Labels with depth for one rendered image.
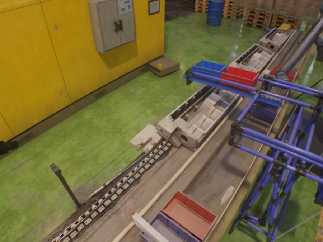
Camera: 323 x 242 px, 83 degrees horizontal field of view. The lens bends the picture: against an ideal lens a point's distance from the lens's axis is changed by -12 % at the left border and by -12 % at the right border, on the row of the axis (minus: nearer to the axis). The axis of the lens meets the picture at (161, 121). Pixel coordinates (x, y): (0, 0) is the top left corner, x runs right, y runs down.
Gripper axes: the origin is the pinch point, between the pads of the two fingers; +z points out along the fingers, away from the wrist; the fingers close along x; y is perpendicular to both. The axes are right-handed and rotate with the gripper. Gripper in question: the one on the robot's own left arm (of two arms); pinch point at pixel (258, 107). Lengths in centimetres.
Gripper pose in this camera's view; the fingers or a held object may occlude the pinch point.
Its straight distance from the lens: 237.5
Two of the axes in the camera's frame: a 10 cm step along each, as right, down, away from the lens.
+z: 0.0, 7.5, 6.6
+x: -6.3, 5.2, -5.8
